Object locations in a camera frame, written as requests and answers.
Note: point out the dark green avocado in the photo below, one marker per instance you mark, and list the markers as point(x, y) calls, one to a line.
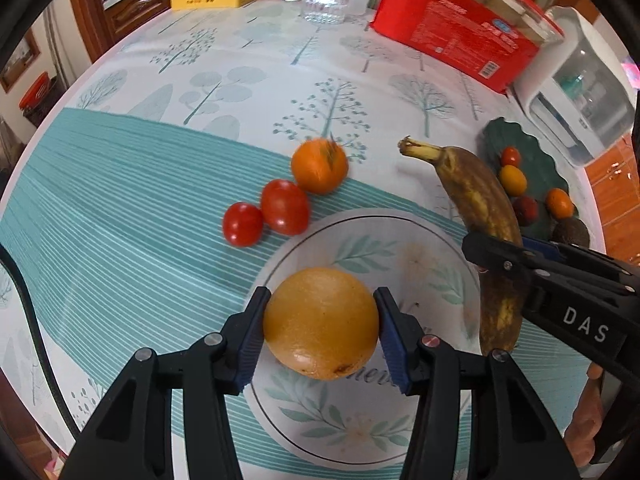
point(570, 232)

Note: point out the person's right hand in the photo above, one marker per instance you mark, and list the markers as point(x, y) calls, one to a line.
point(585, 410)

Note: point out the dark green scalloped plate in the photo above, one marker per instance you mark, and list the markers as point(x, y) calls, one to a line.
point(537, 160)

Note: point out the small orange tangerine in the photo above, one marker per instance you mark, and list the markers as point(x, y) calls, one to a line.
point(559, 203)

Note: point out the small orange with stem leaf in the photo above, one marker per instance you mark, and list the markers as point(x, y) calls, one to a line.
point(319, 167)

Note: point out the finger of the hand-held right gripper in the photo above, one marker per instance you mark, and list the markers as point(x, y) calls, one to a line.
point(537, 245)
point(492, 255)

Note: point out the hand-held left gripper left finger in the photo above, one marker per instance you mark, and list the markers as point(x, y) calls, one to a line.
point(252, 330)

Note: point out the dark red plum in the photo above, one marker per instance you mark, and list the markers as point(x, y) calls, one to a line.
point(526, 210)

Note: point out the small red cherry tomato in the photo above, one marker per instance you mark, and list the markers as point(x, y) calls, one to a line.
point(242, 224)

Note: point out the large yellow orange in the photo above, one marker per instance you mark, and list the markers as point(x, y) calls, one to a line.
point(320, 322)

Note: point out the white countertop cup sterilizer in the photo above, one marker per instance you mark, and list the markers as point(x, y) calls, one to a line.
point(575, 125)

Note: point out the wooden tall cupboard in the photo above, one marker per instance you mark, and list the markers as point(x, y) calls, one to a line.
point(615, 200)

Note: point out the yellowish orange tangerine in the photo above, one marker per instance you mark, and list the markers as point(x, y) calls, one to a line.
point(513, 180)

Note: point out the brown spotted banana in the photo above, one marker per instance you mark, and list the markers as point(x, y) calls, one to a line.
point(475, 195)

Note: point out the wooden kitchen cabinet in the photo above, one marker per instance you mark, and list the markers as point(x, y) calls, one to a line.
point(130, 15)

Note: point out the red lid dark jar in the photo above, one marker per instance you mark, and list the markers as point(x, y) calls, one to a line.
point(40, 100)

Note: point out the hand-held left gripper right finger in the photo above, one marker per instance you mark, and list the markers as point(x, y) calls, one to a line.
point(392, 340)

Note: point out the red paper cup package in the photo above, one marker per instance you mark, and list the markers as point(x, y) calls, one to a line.
point(450, 25)

